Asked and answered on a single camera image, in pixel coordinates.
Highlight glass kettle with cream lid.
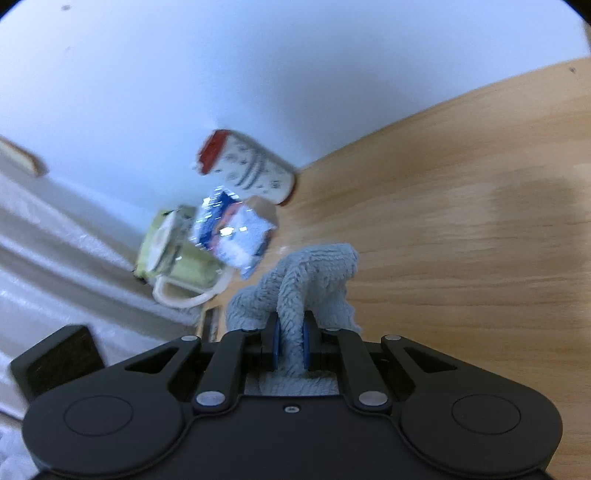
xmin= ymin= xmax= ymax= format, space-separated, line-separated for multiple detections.
xmin=133 ymin=205 xmax=233 ymax=310

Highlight grey fluffy cloth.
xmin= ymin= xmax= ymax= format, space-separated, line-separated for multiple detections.
xmin=226 ymin=243 xmax=363 ymax=398

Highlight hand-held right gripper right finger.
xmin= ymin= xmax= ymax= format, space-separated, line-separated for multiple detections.
xmin=302 ymin=310 xmax=458 ymax=412

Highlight blue foil packet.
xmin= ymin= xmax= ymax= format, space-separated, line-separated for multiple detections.
xmin=191 ymin=187 xmax=279 ymax=280

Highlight dark smartphone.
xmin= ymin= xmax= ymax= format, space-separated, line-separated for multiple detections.
xmin=203 ymin=306 xmax=221 ymax=343

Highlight white tumbler with red lid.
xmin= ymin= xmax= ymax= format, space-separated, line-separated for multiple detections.
xmin=193 ymin=129 xmax=298 ymax=206

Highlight wooden ledge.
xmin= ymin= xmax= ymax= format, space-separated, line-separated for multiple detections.
xmin=0 ymin=137 xmax=48 ymax=177

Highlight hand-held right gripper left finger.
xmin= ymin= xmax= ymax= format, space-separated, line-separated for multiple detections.
xmin=124 ymin=311 xmax=282 ymax=414

